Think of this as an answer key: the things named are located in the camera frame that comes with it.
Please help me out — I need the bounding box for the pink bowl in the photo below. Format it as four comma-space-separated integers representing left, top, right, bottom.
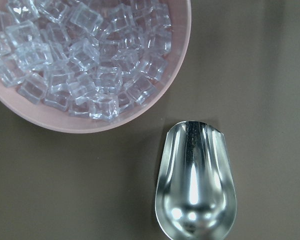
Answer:
0, 0, 192, 134

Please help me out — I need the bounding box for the pile of clear ice cubes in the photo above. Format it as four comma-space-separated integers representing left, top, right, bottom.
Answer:
0, 0, 172, 122

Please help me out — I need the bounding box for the metal ice scoop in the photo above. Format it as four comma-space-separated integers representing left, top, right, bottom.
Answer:
154, 121, 238, 240

